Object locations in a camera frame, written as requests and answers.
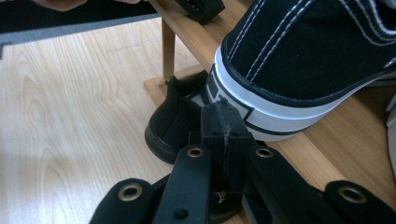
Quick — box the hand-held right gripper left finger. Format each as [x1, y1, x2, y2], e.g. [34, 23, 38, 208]
[200, 101, 228, 190]

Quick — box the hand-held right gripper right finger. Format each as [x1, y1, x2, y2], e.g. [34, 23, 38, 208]
[226, 102, 258, 190]

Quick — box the black leather shoe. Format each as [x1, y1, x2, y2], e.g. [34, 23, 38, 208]
[144, 69, 225, 165]
[213, 189, 245, 223]

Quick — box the black white canvas sneaker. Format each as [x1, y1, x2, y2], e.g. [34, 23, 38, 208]
[205, 0, 396, 143]

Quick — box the wooden three-tier shoe rack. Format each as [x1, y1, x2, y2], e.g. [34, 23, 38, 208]
[143, 0, 396, 224]

